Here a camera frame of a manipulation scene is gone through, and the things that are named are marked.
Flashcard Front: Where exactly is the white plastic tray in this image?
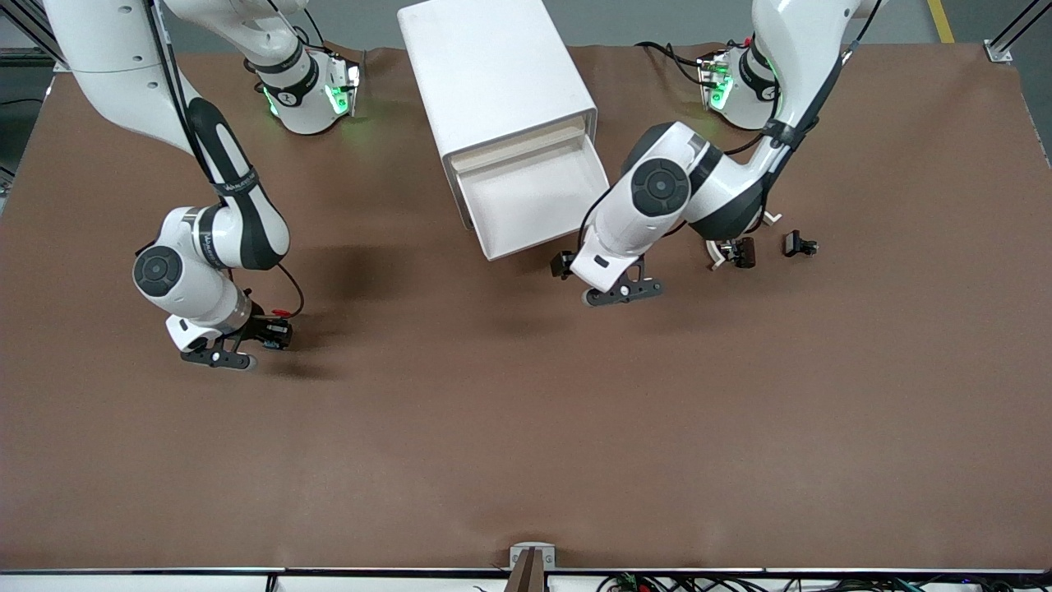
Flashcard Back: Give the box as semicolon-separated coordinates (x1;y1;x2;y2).
454;134;611;262

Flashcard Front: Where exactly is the white curved plastic clamp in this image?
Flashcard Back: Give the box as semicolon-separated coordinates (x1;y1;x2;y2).
707;211;782;271

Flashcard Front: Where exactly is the brown table mat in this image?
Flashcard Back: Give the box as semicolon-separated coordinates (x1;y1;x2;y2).
0;41;1052;572

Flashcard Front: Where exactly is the black left arm base cable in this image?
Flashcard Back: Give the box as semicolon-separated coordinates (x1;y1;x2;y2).
637;39;712;87

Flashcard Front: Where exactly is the black arm base cable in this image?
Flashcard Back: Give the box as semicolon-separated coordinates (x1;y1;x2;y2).
637;39;712;87
298;8;364;62

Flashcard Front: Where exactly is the white table edge rail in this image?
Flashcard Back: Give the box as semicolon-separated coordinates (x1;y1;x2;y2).
0;566;1052;592

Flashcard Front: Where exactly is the black right arm base cable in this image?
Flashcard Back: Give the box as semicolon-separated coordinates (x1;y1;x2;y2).
298;8;364;62

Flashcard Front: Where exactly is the brown camera post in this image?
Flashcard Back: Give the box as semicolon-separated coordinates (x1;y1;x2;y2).
503;549;547;592

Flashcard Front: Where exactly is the aluminium frame post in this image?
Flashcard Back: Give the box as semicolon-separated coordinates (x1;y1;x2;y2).
0;0;68;73
984;0;1052;65

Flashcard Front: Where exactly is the black cable bundle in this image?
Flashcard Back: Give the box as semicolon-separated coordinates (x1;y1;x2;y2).
596;571;1052;592

